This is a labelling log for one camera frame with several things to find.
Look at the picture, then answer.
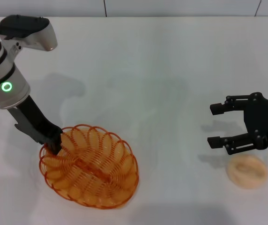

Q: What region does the orange wire basket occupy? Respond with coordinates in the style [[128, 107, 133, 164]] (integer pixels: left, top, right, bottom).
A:
[[39, 124, 140, 209]]

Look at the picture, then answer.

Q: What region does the pale round bread bun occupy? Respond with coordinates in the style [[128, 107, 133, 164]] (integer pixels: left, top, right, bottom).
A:
[[226, 156, 268, 189]]

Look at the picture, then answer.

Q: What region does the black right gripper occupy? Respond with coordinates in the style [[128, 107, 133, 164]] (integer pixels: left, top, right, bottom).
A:
[[207, 92, 268, 156]]

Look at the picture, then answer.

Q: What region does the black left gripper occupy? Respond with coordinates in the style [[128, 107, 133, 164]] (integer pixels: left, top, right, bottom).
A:
[[7, 95, 63, 156]]

